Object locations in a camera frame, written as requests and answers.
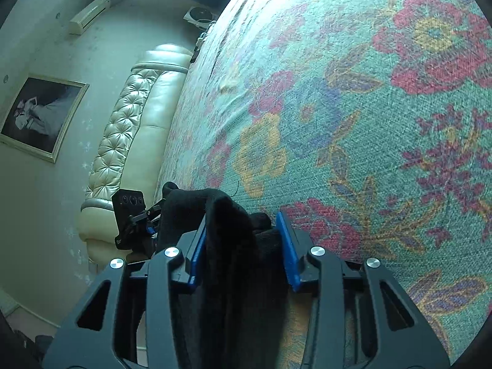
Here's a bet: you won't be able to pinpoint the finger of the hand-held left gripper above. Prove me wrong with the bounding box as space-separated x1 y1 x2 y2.
143 219 162 239
133 199 167 221

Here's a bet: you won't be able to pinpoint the black pants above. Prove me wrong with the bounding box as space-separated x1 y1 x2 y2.
127 182 293 369

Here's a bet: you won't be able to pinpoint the white wall air conditioner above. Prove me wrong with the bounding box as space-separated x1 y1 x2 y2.
68 0 112 35

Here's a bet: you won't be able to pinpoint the cream tufted leather headboard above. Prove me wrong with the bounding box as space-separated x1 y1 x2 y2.
79 44 193 274

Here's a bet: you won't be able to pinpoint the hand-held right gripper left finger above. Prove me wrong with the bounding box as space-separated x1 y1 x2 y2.
42 225 208 369

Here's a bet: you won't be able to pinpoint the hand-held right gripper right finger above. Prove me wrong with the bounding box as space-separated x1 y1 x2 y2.
276 211 450 369

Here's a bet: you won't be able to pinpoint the floral teal blanket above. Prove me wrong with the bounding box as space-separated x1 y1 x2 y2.
154 0 492 369

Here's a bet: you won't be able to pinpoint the small dark object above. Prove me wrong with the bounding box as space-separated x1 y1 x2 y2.
190 31 210 63

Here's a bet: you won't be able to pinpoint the framed wall picture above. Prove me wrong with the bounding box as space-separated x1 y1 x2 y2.
0 73 90 164

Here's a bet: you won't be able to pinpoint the small white fan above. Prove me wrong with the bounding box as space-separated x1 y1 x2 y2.
183 6 216 28

